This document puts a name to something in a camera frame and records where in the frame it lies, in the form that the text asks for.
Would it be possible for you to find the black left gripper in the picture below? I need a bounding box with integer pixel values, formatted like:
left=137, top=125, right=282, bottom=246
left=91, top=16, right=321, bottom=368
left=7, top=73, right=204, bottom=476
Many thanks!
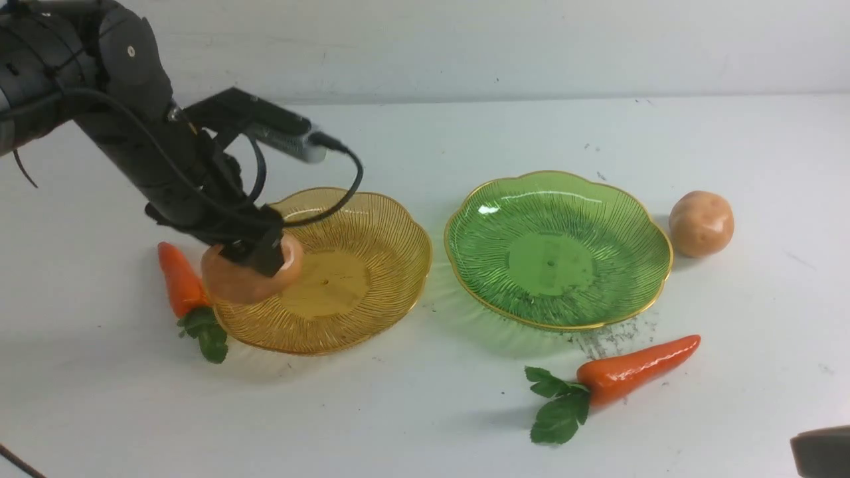
left=145, top=155, right=285, bottom=278

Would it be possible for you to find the toy potato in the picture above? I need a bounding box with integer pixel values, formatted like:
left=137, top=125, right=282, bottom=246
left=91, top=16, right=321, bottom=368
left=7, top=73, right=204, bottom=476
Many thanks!
left=669, top=191, right=735, bottom=258
left=200, top=235, right=304, bottom=305

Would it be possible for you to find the toy carrot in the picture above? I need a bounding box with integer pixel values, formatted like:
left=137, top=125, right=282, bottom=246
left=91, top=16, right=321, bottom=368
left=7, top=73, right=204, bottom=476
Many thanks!
left=157, top=242, right=230, bottom=364
left=525, top=334, right=701, bottom=445

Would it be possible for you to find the green ribbed plastic plate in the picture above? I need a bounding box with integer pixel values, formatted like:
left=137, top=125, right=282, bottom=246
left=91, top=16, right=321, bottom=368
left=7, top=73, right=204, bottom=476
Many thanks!
left=443, top=171, right=673, bottom=332

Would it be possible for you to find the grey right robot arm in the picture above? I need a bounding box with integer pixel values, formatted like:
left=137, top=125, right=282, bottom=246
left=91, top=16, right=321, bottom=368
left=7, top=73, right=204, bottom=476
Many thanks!
left=790, top=426, right=850, bottom=478

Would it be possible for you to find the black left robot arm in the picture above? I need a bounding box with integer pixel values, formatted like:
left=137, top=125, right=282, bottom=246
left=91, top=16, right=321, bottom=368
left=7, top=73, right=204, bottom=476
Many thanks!
left=1, top=1, right=284, bottom=276

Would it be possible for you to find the amber ribbed plastic plate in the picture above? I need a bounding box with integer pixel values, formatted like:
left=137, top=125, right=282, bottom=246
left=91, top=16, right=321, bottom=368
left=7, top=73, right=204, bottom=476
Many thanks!
left=211, top=193, right=433, bottom=356

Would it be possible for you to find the black left camera cable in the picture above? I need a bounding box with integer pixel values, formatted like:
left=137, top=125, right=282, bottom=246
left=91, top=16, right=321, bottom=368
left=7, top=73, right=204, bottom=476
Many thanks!
left=0, top=86, right=365, bottom=230

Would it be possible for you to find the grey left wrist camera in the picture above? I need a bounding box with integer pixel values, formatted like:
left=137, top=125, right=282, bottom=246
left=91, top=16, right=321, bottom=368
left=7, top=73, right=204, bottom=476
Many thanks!
left=183, top=87, right=348, bottom=164

